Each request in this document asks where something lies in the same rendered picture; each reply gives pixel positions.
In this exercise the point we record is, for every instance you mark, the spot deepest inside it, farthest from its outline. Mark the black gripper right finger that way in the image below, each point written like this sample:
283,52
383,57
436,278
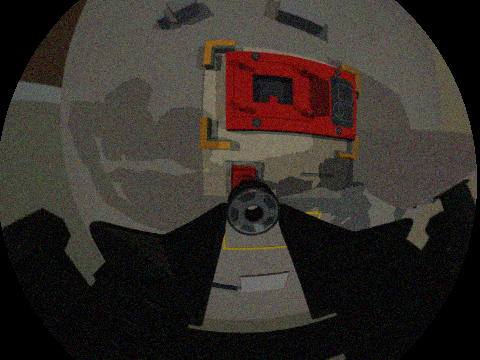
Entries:
328,258

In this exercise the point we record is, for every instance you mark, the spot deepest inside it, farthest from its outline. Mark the black wheel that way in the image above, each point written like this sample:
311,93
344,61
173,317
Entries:
252,193

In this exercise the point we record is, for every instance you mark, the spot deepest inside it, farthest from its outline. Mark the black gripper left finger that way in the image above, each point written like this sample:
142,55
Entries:
186,258

